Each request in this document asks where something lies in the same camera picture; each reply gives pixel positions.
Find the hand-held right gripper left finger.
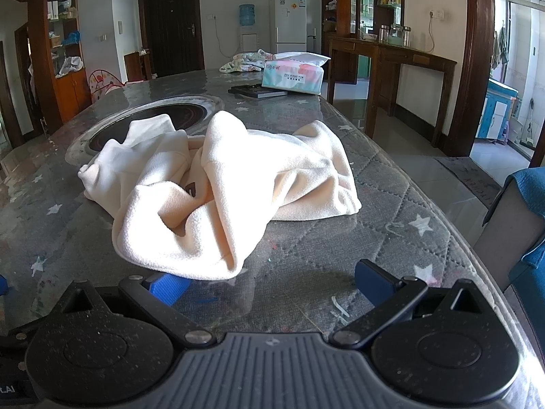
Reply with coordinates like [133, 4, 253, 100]
[59, 273, 216, 347]

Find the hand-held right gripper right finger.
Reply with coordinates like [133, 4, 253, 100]
[331, 259, 491, 348]

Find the cream sweatshirt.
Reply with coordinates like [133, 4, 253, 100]
[78, 111, 362, 281]

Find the grey floor mat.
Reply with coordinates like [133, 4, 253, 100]
[434, 156, 502, 206]

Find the grey chair with blue cover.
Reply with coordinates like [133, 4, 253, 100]
[472, 167, 545, 350]

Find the round black induction cooktop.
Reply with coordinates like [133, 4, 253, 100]
[66, 96, 224, 167]

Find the wooden cabinet with open shelves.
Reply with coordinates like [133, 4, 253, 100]
[26, 0, 93, 125]

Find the light blue cabinet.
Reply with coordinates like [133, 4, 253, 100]
[476, 78, 520, 141]

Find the pink play tent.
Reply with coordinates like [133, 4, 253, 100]
[88, 69, 129, 105]

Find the pastel tissue pack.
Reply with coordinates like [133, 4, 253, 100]
[261, 52, 332, 95]

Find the small dark shoe cabinet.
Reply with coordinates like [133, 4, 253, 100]
[123, 49, 154, 82]

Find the dark wooden console table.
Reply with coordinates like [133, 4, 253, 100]
[326, 36, 457, 148]

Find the white plastic bag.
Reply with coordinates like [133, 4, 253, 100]
[55, 56, 84, 78]

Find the colourful patterned cloth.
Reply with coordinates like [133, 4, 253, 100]
[219, 49, 276, 74]

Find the dark wooden door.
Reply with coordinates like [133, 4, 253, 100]
[137, 0, 205, 80]

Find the white refrigerator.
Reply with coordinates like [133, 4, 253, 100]
[269, 0, 308, 56]

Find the tall wooden display shelf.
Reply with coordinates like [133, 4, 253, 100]
[321, 0, 405, 86]

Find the water dispenser with blue bottle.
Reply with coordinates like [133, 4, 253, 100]
[237, 4, 259, 59]

